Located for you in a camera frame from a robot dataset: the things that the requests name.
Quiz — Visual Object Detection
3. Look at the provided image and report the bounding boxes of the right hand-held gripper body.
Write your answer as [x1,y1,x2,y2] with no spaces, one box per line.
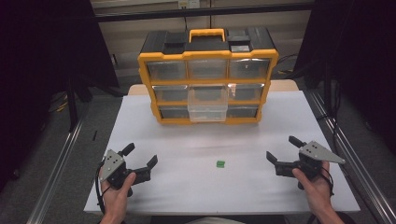
[275,140,347,180]

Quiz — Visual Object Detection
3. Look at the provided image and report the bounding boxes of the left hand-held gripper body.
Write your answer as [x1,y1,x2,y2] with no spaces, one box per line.
[99,148,152,190]

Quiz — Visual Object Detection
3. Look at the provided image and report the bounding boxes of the clear plastic drawer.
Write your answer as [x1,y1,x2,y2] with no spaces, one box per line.
[187,84,229,123]

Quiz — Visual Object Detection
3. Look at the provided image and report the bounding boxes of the yellow black drawer organizer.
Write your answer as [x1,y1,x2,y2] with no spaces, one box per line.
[137,26,280,126]

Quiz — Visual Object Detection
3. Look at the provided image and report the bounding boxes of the person's left hand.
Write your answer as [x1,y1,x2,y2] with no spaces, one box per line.
[99,172,137,217]

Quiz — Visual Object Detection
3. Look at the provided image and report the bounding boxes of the person's right hand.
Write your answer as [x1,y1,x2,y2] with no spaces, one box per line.
[291,161,334,217]

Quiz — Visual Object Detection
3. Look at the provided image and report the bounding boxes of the grid of clear drawers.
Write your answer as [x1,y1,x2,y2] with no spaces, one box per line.
[146,58,271,119]

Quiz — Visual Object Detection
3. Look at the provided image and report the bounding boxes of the black curtain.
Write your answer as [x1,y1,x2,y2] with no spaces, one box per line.
[293,0,396,155]
[0,0,120,190]

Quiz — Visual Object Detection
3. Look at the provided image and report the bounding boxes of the black horizontal bar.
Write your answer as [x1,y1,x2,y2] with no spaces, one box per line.
[94,2,315,23]

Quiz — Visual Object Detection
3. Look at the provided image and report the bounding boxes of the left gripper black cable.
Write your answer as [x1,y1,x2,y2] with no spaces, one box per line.
[94,161,108,216]

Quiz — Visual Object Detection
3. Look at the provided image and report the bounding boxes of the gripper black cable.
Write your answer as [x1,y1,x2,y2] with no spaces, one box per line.
[320,167,336,198]
[94,161,108,216]

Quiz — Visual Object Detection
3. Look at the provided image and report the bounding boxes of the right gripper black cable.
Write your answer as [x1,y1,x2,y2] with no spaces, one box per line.
[320,167,336,198]

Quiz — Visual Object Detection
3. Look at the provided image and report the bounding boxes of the black floor cable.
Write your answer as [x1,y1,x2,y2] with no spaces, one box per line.
[316,78,345,175]

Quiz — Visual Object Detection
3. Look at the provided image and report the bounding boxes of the metal floor rail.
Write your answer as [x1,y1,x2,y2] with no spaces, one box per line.
[26,119,86,224]
[306,89,396,224]

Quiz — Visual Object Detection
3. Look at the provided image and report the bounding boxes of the yellow floor cable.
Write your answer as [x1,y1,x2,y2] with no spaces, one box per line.
[49,92,69,114]

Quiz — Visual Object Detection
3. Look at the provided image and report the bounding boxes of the black cable behind organizer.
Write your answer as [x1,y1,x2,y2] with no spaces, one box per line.
[276,53,300,77]

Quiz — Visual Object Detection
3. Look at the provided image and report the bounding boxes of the white wall outlet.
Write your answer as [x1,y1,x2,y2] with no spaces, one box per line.
[177,0,201,9]

